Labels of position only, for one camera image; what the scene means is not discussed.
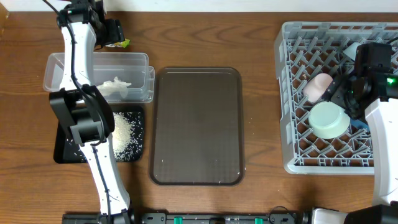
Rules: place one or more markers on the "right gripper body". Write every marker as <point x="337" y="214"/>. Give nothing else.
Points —
<point x="342" y="88"/>

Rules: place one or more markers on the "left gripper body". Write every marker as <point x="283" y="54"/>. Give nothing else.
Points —
<point x="110" y="33"/>

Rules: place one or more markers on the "yellow green snack wrapper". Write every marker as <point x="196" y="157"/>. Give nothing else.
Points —
<point x="122" y="44"/>

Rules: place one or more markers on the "dark blue plate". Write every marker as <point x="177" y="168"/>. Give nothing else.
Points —
<point x="358" y="124"/>

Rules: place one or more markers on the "mint green bowl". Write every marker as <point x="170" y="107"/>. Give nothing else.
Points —
<point x="328" y="120"/>

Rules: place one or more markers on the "pink cup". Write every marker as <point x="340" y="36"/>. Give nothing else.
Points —
<point x="316" y="87"/>

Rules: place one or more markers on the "light blue small bowl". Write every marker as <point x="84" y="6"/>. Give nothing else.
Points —
<point x="351" y="50"/>

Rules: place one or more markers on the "white tissue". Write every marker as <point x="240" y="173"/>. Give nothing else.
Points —
<point x="117" y="86"/>

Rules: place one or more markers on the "pile of white rice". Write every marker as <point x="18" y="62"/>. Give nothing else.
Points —
<point x="128" y="139"/>

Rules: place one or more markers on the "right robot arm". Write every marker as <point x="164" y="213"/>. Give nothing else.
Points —
<point x="373" y="60"/>

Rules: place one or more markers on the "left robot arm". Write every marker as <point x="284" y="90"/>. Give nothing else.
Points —
<point x="82" y="111"/>

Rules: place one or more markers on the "grey dishwasher rack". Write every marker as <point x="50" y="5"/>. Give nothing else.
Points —
<point x="303" y="50"/>

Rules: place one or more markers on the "clear plastic bin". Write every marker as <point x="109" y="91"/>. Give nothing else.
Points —
<point x="128" y="67"/>

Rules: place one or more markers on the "black plastic tray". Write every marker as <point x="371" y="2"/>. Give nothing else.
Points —
<point x="61" y="137"/>

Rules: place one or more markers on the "brown serving tray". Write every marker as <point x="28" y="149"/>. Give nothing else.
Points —
<point x="198" y="133"/>

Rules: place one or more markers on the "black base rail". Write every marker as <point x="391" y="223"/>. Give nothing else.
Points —
<point x="275" y="218"/>

